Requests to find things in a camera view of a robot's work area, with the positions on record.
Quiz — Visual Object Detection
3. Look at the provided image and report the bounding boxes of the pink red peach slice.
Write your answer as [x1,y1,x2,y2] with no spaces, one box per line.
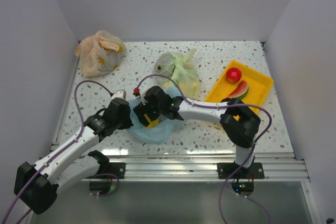
[228,80,249,99]

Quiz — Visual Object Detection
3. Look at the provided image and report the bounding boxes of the orange plastic bag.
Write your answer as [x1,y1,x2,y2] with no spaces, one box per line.
[75,30,126,77]

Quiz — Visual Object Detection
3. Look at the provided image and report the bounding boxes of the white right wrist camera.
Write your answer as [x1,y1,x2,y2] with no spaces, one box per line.
[133,87,149,104]

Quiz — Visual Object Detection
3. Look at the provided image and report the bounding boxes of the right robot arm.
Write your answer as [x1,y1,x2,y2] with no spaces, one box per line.
[133,86,261,178]

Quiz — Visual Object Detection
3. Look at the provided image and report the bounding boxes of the yellow plastic tray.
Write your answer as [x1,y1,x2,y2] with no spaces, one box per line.
[205,60,274,106]

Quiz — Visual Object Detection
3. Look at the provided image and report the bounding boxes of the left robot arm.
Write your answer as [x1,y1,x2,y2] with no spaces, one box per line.
[14,98,132,215]

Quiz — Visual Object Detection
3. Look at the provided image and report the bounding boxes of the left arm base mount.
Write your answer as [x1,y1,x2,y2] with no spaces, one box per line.
[78,150,125,198]

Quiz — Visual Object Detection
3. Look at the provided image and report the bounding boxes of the red fruit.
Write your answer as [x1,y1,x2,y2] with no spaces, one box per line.
[226,68,242,84]

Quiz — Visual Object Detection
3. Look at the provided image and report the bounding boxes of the light blue plastic bag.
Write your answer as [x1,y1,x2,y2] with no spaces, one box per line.
[127,99,184,144]

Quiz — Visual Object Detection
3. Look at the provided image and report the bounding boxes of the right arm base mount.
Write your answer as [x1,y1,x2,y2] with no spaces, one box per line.
[217,162,265,196]

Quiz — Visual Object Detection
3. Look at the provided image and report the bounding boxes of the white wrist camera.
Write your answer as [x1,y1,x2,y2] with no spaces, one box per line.
[111,90,127,100]
[133,87,149,104]

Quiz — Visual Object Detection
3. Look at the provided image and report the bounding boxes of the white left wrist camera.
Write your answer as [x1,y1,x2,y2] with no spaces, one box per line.
[111,90,127,100]

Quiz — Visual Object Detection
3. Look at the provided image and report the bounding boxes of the green avocado plastic bag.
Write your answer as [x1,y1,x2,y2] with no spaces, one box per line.
[153,48,200,99]

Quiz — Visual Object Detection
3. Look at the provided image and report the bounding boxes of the aluminium table edge rail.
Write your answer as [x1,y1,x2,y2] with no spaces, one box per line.
[92,145,310,182]

